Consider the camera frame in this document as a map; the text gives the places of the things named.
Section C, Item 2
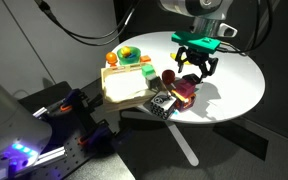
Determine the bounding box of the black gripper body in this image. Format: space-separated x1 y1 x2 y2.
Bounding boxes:
181 46 216 68

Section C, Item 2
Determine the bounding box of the mulberry pink block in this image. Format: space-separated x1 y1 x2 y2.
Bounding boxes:
174 78 197 98

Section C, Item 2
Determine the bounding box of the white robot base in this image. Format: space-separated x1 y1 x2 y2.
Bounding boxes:
0 75 53 180

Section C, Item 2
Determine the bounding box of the green block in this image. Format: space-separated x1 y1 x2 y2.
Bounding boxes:
141 64 156 78

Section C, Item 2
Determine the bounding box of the grey block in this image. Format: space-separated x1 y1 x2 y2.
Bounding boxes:
145 74 162 92

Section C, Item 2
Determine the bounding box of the black white patterned block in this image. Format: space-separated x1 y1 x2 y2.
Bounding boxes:
146 91 178 120

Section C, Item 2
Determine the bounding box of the wooden tray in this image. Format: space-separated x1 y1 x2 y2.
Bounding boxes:
99 62 167 113

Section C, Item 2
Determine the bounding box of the red toy tomato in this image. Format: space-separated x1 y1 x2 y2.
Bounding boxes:
161 69 177 84

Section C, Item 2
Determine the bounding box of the small orange flat piece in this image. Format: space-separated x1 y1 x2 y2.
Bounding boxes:
139 55 152 63

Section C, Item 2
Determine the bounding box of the green plastic bowl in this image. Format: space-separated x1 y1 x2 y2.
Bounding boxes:
116 45 142 66

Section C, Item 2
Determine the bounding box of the yellow toy fruit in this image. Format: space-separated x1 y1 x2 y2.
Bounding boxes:
121 46 132 57

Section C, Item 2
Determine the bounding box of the orange toy fruit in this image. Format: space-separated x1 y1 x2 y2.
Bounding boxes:
105 51 118 68

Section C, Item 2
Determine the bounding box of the purple black clamp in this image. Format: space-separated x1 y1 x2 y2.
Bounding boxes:
77 121 135 149
58 88 92 113

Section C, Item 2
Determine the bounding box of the black platform plate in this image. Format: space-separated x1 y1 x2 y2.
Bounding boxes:
63 151 137 180

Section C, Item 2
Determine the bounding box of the perforated metal breadboard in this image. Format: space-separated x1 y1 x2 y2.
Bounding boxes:
17 86 118 180

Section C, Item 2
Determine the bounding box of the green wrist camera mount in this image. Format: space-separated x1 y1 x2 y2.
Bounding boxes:
170 30 222 55

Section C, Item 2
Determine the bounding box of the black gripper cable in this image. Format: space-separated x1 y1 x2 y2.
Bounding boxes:
217 0 273 55

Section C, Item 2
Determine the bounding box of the white table pedestal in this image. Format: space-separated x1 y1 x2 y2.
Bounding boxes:
122 111 200 167

